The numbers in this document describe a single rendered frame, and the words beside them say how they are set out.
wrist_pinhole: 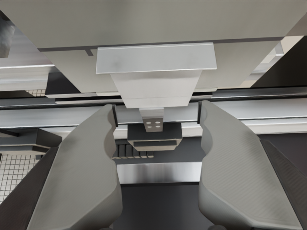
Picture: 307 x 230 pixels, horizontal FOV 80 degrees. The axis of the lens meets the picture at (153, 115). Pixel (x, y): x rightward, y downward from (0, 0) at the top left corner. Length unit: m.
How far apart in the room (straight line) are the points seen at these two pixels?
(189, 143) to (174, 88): 0.53
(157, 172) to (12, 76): 0.21
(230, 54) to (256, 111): 0.37
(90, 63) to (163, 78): 0.07
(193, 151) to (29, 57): 0.60
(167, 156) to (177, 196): 0.52
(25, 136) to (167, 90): 0.37
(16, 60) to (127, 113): 0.28
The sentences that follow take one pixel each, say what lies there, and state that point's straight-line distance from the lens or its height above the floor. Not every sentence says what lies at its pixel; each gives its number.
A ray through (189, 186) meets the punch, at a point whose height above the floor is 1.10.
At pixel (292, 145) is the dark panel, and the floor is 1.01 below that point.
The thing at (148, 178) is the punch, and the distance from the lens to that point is 0.21.
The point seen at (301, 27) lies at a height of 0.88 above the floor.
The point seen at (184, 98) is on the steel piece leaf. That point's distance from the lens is 0.23.
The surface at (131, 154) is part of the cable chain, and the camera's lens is 0.59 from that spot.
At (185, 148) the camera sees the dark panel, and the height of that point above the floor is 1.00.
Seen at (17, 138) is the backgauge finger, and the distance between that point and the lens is 0.51.
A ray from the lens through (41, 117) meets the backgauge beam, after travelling 0.55.
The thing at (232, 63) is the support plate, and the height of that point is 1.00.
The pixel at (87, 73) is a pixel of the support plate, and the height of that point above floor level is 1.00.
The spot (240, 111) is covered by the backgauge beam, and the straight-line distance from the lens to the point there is 0.51.
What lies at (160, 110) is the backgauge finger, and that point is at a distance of 0.26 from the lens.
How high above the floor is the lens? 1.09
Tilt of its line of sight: 18 degrees down
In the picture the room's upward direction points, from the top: 178 degrees clockwise
